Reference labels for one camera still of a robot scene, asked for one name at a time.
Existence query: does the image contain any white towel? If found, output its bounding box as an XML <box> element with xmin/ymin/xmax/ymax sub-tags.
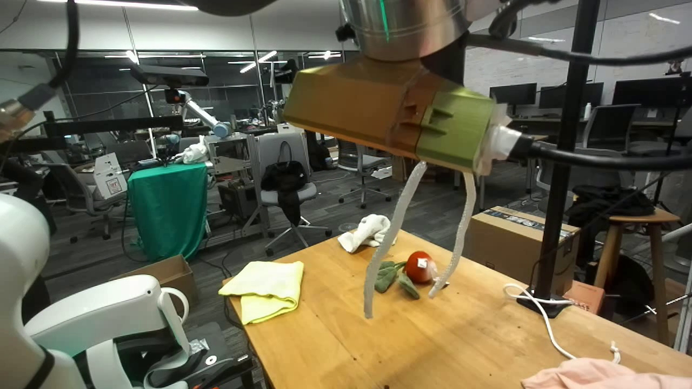
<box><xmin>336</xmin><ymin>213</ymin><xmax>398</xmax><ymax>255</ymax></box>

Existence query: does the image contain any white rope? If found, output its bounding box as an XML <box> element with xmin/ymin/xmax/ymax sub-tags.
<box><xmin>361</xmin><ymin>158</ymin><xmax>480</xmax><ymax>322</ymax></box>

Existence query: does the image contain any yellow green cloth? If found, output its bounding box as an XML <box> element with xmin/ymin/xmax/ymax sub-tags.
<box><xmin>216</xmin><ymin>260</ymin><xmax>307</xmax><ymax>328</ymax></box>

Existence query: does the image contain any light pink towel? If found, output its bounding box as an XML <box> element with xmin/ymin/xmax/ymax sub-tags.
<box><xmin>521</xmin><ymin>357</ymin><xmax>692</xmax><ymax>389</ymax></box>

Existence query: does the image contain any black bag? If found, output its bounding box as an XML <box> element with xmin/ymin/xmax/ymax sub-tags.
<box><xmin>260</xmin><ymin>158</ymin><xmax>310</xmax><ymax>226</ymax></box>

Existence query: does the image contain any light grey swivel chair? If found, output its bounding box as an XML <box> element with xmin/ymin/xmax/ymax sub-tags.
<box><xmin>246</xmin><ymin>128</ymin><xmax>334</xmax><ymax>257</ymax></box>

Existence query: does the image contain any green plush leaf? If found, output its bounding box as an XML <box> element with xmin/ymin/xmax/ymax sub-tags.
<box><xmin>373</xmin><ymin>260</ymin><xmax>425</xmax><ymax>303</ymax></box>

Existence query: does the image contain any red plush tomato toy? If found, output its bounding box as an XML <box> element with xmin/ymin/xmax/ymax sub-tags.
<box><xmin>404</xmin><ymin>249</ymin><xmax>443</xmax><ymax>287</ymax></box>

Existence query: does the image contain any cardboard box with black tape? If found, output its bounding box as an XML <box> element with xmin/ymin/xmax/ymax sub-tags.
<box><xmin>465</xmin><ymin>204</ymin><xmax>582</xmax><ymax>298</ymax></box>

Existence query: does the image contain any green draped cloth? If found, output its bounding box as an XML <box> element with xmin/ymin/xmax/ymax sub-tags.
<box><xmin>125</xmin><ymin>161</ymin><xmax>210</xmax><ymax>263</ymax></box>

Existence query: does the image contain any small plain cardboard box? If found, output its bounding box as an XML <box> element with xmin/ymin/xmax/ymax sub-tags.
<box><xmin>116</xmin><ymin>255</ymin><xmax>202</xmax><ymax>305</ymax></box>

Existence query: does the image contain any black computer monitor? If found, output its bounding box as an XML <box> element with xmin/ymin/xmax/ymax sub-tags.
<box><xmin>538</xmin><ymin>80</ymin><xmax>606</xmax><ymax>111</ymax></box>
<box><xmin>489</xmin><ymin>83</ymin><xmax>538</xmax><ymax>111</ymax></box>
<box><xmin>612</xmin><ymin>77</ymin><xmax>692</xmax><ymax>111</ymax></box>

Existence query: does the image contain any white paper sign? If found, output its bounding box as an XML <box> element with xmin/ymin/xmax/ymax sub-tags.
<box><xmin>93</xmin><ymin>150</ymin><xmax>128</xmax><ymax>201</ymax></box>

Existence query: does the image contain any black vertical pole with base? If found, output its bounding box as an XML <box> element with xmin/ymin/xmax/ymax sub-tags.
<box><xmin>518</xmin><ymin>0</ymin><xmax>602</xmax><ymax>321</ymax></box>

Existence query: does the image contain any black jacket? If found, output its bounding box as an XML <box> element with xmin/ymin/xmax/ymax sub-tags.
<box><xmin>566</xmin><ymin>186</ymin><xmax>656</xmax><ymax>241</ymax></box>

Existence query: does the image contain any pink flat box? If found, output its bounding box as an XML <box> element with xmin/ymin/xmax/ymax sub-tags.
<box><xmin>564</xmin><ymin>279</ymin><xmax>606</xmax><ymax>315</ymax></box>

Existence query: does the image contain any grey office chair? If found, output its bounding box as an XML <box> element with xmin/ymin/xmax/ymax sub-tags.
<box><xmin>537</xmin><ymin>101</ymin><xmax>641</xmax><ymax>193</ymax></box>

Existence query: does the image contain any wooden stool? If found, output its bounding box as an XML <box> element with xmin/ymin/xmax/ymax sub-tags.
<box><xmin>592</xmin><ymin>208</ymin><xmax>681</xmax><ymax>338</ymax></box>

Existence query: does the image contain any black tripod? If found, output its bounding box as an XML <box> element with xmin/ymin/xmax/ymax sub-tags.
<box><xmin>652</xmin><ymin>50</ymin><xmax>692</xmax><ymax>218</ymax></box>

